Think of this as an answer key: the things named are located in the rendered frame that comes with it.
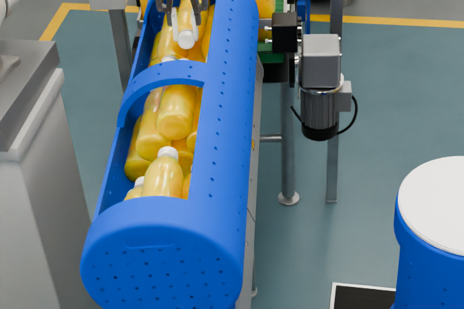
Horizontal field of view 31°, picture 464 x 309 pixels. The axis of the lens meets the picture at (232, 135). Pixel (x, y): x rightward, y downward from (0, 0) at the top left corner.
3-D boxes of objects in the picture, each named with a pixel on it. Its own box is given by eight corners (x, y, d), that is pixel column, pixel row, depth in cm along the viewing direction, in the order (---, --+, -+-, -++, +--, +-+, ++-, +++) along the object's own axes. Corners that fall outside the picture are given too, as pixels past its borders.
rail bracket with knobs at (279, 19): (265, 57, 232) (264, 25, 226) (266, 43, 238) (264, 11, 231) (301, 57, 231) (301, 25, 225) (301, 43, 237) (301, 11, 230)
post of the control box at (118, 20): (147, 236, 306) (105, -5, 243) (148, 229, 310) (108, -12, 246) (157, 236, 306) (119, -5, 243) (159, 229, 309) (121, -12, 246)
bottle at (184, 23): (177, -9, 204) (168, 25, 189) (206, -15, 203) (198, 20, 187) (185, 17, 208) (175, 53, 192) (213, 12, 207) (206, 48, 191)
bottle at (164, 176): (156, 211, 143) (168, 141, 157) (126, 229, 146) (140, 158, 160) (184, 234, 146) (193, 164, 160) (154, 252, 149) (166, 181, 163)
